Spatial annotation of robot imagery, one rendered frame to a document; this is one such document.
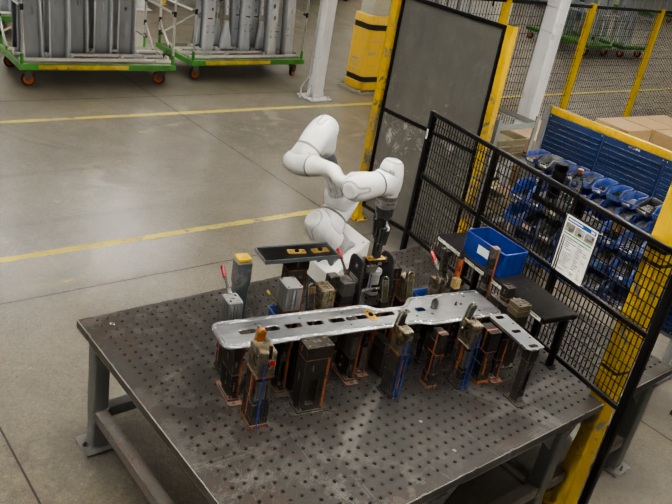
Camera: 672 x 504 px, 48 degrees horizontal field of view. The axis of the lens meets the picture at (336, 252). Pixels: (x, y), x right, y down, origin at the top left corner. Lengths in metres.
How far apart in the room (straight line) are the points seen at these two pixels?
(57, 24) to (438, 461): 7.64
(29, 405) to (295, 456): 1.77
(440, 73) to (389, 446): 3.52
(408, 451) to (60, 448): 1.77
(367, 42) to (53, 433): 8.12
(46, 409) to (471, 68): 3.66
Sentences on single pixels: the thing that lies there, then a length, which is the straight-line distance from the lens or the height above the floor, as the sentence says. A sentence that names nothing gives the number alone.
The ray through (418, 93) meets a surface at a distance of 6.12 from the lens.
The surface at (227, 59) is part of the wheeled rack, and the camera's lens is 10.73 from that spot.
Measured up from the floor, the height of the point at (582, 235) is 1.39.
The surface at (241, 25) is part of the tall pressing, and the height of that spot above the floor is 0.65.
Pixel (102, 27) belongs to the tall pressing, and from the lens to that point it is 10.08.
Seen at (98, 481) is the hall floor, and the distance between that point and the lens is 3.83.
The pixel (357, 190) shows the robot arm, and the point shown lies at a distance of 2.91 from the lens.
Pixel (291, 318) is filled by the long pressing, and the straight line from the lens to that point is 3.19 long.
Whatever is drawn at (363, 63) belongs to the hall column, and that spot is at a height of 0.43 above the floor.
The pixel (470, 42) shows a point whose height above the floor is 1.80.
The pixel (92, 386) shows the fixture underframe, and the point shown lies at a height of 0.38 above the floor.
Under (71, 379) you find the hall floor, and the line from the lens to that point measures 4.44.
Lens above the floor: 2.66
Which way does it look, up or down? 26 degrees down
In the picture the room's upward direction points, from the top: 10 degrees clockwise
